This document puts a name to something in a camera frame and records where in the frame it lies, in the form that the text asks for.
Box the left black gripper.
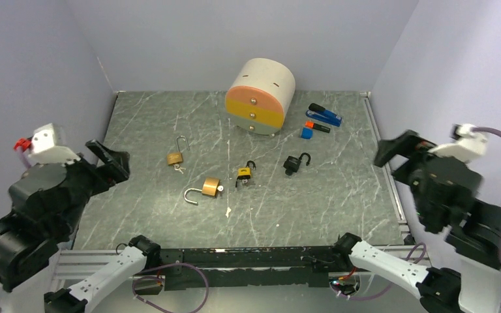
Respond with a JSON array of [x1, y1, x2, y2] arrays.
[[55, 137, 130, 235]]

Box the long shackle brass padlock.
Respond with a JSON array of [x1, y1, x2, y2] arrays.
[[166, 135, 190, 168]]

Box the short shackle brass padlock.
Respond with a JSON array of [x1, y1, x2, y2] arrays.
[[183, 177, 221, 205]]

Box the black padlock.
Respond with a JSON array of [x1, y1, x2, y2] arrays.
[[283, 153, 311, 176]]

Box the small yellow padlock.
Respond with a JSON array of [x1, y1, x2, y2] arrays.
[[235, 160, 256, 188]]

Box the keys of yellow padlock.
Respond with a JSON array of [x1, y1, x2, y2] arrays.
[[240, 179, 255, 186]]

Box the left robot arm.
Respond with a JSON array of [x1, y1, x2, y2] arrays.
[[0, 140, 161, 312]]

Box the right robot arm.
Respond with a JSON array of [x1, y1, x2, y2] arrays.
[[331, 124, 501, 312]]

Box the blue black stapler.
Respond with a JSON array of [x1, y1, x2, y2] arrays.
[[305, 103, 342, 127]]

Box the orange black highlighter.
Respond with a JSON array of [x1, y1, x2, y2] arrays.
[[305, 121, 331, 133]]

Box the blue cube block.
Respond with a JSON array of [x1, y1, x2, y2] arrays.
[[300, 127, 314, 140]]

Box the round mini drawer cabinet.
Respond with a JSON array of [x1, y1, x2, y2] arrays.
[[225, 58, 296, 136]]

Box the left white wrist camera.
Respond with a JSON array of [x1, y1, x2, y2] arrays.
[[13, 123, 81, 168]]

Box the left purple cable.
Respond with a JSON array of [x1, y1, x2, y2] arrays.
[[0, 259, 210, 313]]

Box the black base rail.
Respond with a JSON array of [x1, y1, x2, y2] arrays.
[[116, 236, 368, 297]]

